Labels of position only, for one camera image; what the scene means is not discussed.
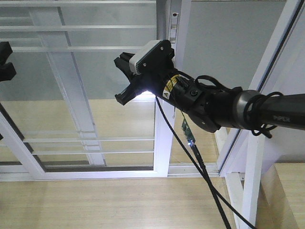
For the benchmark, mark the aluminium door floor track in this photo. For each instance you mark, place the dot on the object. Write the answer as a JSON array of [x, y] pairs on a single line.
[[189, 170]]

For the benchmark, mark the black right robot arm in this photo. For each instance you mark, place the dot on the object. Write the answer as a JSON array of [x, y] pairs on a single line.
[[208, 103]]

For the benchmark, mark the white wooden support brace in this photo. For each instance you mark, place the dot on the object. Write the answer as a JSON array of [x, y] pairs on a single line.
[[240, 163]]

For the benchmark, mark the white framed sliding glass door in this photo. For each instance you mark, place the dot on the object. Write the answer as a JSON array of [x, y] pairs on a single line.
[[162, 119]]

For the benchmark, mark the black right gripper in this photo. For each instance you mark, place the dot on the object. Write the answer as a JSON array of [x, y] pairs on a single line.
[[164, 81]]

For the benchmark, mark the white fixed glass door panel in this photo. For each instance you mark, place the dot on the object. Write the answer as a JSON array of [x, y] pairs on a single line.
[[71, 95]]

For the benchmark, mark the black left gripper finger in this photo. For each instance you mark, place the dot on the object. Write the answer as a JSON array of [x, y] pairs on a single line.
[[5, 52], [7, 72]]

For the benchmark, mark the light wooden box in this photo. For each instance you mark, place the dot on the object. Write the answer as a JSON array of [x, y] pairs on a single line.
[[284, 189]]

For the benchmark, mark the green circuit board dongle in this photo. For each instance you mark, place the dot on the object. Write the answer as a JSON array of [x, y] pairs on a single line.
[[187, 132]]

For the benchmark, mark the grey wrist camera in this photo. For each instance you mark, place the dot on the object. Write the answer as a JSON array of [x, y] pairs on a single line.
[[148, 56]]

